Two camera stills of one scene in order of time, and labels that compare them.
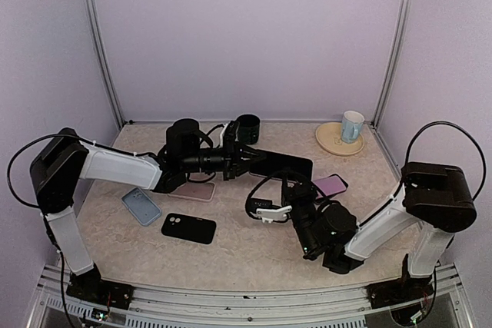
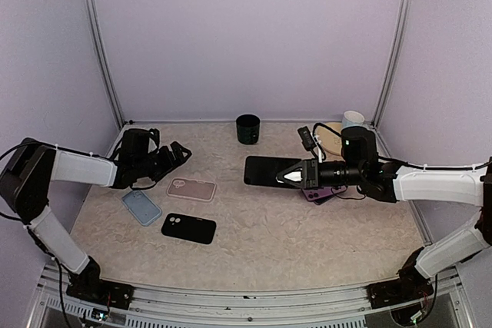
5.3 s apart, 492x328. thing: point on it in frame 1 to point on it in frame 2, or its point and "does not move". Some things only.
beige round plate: [329, 138] does not move
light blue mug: [352, 123] does not move
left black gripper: [235, 165] to [170, 162]
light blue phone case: [141, 207] does not move
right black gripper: [302, 190] to [310, 173]
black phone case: [189, 228] does not move
